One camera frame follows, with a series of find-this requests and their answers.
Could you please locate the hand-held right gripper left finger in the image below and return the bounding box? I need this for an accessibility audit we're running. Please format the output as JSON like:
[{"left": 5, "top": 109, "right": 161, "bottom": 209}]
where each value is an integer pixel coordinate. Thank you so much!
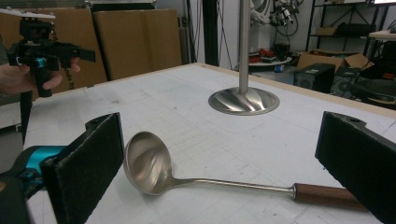
[{"left": 40, "top": 111, "right": 125, "bottom": 224}]

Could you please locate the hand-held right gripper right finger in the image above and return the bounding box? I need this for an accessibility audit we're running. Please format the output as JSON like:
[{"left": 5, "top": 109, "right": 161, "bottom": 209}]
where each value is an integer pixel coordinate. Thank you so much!
[{"left": 315, "top": 110, "right": 396, "bottom": 224}]

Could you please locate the steel ladle with wooden handle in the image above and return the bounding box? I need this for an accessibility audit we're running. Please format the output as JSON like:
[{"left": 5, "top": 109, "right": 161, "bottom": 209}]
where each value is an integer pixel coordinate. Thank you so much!
[{"left": 122, "top": 131, "right": 368, "bottom": 213}]

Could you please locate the steel utensil stand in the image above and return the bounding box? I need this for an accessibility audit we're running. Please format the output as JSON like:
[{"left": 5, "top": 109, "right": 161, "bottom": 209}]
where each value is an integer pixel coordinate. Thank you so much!
[{"left": 207, "top": 0, "right": 280, "bottom": 117}]

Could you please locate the large flat cardboard box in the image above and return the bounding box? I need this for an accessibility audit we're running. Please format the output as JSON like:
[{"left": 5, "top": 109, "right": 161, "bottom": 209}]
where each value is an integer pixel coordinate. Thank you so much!
[
  {"left": 0, "top": 7, "right": 108, "bottom": 101},
  {"left": 92, "top": 8, "right": 183, "bottom": 81}
]

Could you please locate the black round stool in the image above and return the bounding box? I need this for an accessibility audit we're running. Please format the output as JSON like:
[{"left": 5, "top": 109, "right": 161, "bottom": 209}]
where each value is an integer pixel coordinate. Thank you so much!
[{"left": 350, "top": 78, "right": 396, "bottom": 110}]

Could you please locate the black computer tower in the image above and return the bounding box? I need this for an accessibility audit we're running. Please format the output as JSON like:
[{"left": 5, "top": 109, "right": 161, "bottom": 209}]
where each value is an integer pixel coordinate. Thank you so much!
[
  {"left": 330, "top": 66, "right": 362, "bottom": 99},
  {"left": 293, "top": 63, "right": 336, "bottom": 94}
]

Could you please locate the white gridded table mat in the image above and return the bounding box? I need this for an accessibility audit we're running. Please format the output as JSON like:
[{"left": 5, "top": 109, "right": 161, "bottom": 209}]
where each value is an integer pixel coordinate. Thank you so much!
[{"left": 24, "top": 64, "right": 396, "bottom": 224}]

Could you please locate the open cardboard box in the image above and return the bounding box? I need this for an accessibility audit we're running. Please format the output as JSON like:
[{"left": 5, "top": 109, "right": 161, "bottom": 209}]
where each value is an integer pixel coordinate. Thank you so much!
[{"left": 296, "top": 50, "right": 375, "bottom": 71}]

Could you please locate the light wooden desk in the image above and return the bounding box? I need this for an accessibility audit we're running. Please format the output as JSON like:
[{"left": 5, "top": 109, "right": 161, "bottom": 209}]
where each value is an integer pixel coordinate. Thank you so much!
[{"left": 368, "top": 29, "right": 396, "bottom": 41}]

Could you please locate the round white side table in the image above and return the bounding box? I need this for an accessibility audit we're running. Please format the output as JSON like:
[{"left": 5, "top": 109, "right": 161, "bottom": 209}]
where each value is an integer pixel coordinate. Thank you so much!
[{"left": 247, "top": 56, "right": 293, "bottom": 67}]

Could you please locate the black metal shelf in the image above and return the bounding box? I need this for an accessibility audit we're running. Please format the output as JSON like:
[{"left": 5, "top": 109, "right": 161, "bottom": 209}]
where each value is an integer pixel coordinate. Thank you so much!
[{"left": 306, "top": 0, "right": 391, "bottom": 57}]

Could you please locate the black frame post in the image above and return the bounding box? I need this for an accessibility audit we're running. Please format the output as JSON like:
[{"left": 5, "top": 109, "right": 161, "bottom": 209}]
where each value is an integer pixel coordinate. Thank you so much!
[{"left": 202, "top": 0, "right": 219, "bottom": 67}]

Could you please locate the white machine with cables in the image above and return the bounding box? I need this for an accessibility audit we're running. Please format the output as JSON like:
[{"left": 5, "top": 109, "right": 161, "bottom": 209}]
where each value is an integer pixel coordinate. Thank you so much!
[{"left": 250, "top": 0, "right": 297, "bottom": 29}]

